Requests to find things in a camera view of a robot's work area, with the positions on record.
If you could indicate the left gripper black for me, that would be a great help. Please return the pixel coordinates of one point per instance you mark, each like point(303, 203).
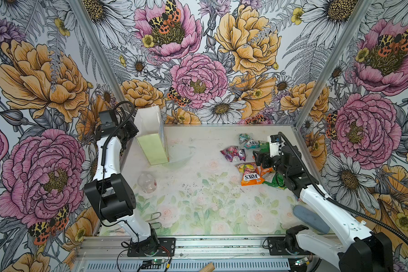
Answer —
point(134, 129)

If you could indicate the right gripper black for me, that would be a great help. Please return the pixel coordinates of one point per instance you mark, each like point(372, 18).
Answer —
point(266, 157)

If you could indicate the white green paper bag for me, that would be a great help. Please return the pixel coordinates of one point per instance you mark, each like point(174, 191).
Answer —
point(151, 137)

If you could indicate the orange Fox's candy bag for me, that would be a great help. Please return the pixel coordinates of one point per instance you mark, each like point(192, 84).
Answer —
point(250, 174)

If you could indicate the purple pink candy bag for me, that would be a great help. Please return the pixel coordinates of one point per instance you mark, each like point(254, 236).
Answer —
point(234, 154)

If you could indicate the orange corn chips bag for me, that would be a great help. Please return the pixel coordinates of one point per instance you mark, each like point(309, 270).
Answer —
point(264, 171)

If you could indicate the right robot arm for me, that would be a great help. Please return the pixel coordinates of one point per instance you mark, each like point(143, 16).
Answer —
point(358, 250)

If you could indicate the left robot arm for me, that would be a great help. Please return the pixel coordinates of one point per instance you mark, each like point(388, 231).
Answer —
point(109, 193)

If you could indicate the green snack bag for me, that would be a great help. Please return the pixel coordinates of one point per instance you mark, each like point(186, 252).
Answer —
point(276, 182)

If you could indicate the green Fox's candy bag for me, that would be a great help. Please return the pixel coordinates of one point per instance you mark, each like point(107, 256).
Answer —
point(264, 147)

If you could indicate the teal Fox's candy bag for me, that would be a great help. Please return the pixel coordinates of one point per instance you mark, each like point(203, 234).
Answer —
point(248, 142)

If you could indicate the grey blue oval pad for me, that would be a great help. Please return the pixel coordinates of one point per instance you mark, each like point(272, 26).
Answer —
point(311, 218)

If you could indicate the clear plastic cup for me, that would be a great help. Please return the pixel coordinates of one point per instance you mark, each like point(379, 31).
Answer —
point(147, 183)

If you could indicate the metal paper clip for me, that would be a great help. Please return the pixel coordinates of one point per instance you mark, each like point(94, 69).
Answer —
point(153, 220)

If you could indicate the wooden stick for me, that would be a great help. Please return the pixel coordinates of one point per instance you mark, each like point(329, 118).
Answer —
point(208, 268)

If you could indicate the green circuit board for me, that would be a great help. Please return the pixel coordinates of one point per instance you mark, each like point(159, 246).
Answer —
point(158, 262)

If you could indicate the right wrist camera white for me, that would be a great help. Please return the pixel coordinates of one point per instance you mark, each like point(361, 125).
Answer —
point(275, 145)

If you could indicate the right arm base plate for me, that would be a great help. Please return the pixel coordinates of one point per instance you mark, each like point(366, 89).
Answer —
point(277, 247)

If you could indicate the aluminium front rail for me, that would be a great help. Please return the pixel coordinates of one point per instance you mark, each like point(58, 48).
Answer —
point(185, 247)

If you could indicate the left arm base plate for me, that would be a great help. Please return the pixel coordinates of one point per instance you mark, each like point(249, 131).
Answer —
point(164, 247)

